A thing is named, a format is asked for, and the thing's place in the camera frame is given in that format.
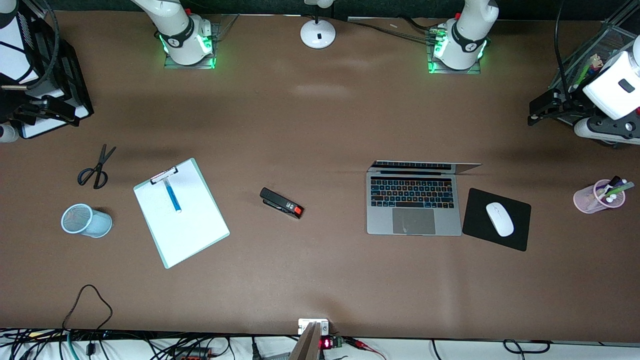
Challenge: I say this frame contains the blue marker white cap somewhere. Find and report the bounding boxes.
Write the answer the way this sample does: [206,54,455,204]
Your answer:
[163,178,182,214]

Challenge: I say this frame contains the silver laptop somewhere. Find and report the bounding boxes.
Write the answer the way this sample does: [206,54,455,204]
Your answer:
[366,160,482,237]

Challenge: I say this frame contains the green marker white tip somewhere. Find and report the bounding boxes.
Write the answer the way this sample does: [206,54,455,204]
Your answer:
[574,62,593,88]

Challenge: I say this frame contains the green marker in cup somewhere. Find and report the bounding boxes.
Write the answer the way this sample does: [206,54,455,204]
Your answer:
[604,182,636,198]

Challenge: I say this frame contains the black stacked paper tray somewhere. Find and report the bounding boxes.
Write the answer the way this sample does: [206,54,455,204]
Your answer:
[0,7,95,141]

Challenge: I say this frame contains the white paper stack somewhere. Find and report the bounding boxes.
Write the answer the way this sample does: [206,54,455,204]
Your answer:
[0,29,40,85]

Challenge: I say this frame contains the black scissors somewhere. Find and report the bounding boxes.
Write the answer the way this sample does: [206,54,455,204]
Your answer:
[77,144,117,190]

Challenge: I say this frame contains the silver mesh desk tray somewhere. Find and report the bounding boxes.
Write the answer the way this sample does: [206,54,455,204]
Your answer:
[547,20,640,132]

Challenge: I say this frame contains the pink pen cup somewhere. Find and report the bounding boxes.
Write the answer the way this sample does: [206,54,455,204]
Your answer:
[573,179,627,215]

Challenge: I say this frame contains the light blue mesh cup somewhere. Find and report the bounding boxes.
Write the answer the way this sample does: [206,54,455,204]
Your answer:
[61,203,113,239]

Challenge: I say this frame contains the mint green clipboard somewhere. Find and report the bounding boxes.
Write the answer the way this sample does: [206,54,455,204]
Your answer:
[133,157,231,270]

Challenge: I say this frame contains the white computer mouse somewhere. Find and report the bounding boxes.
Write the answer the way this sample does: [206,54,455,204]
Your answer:
[485,202,515,238]

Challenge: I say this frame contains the black mouse pad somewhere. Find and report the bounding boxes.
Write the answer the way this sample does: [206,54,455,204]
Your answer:
[461,188,532,252]

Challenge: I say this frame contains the white board with teal edge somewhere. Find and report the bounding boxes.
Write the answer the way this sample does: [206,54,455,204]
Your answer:
[135,161,228,267]

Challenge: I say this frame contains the black stapler red tip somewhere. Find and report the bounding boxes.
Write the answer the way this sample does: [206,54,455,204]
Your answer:
[259,187,305,220]

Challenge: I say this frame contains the white lamp base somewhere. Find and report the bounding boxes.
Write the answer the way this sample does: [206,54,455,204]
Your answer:
[300,0,337,50]

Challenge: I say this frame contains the black power strip orange switches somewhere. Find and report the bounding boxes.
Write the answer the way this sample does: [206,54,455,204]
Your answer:
[170,346,213,360]

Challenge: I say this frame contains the small white box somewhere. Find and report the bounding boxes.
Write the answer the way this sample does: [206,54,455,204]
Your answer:
[298,318,330,336]

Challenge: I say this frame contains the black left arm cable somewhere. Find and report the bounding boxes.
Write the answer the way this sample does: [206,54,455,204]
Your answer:
[554,0,573,101]

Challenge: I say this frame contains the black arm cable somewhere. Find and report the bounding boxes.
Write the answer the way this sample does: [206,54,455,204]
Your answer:
[554,0,573,101]
[20,0,62,93]

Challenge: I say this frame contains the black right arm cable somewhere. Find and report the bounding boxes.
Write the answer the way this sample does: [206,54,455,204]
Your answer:
[20,0,62,93]

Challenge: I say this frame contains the black cable along table edge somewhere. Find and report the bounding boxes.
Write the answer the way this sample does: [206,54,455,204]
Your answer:
[347,17,438,41]

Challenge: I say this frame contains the black cable tangle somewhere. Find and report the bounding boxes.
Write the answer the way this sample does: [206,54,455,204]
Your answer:
[0,327,66,360]

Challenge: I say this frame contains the black coiled cable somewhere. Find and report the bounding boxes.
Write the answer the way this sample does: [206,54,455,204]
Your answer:
[502,339,552,354]

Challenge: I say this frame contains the black looped cable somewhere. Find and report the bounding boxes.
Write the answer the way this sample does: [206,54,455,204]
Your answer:
[62,284,114,357]

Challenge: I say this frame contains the red and black wire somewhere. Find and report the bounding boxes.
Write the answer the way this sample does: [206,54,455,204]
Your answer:
[344,336,387,360]

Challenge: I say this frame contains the wooden post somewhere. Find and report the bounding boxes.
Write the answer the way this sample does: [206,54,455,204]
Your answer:
[289,321,322,360]

